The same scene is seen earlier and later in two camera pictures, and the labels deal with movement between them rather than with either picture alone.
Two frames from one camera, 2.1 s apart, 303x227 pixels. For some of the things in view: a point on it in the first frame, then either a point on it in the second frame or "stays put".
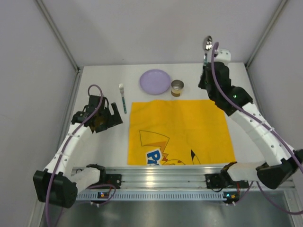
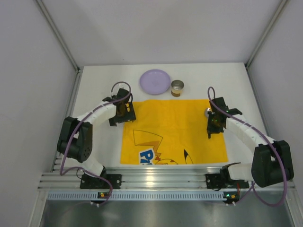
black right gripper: x=209 y=71 → x=211 y=126
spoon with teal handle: x=207 y=45 → x=206 y=111
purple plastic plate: x=155 y=82 stays put
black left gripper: x=110 y=118 → x=129 y=115
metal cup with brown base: x=176 y=85 stays put
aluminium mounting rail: x=164 y=178 stays put
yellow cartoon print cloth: x=178 y=132 stays put
